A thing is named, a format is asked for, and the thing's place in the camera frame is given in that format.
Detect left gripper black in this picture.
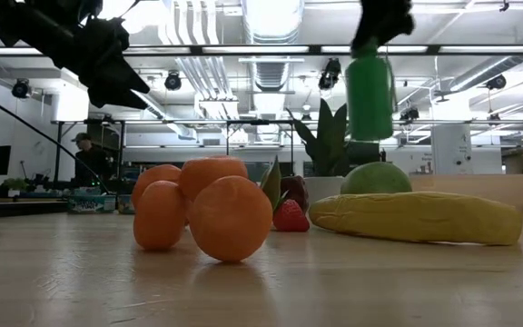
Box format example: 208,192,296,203
76,16,152,110

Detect green squeeze bottle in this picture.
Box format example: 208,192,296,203
345,43,395,142

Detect green toy pear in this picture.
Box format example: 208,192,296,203
340,162,412,195

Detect dark red toy apple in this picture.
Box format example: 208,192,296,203
281,175,311,214

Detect red toy strawberry green leaves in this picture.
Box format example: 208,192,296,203
272,198,311,233

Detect person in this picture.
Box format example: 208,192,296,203
71,132,113,188

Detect small green background plant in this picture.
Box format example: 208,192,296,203
2,177,31,192

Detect small orange carrots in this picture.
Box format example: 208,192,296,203
133,154,283,263

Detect snake plant in white pot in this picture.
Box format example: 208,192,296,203
286,97,350,206

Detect translucent orange bin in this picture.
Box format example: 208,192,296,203
409,173,523,217

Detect yellow toy banana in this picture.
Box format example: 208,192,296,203
309,190,523,247

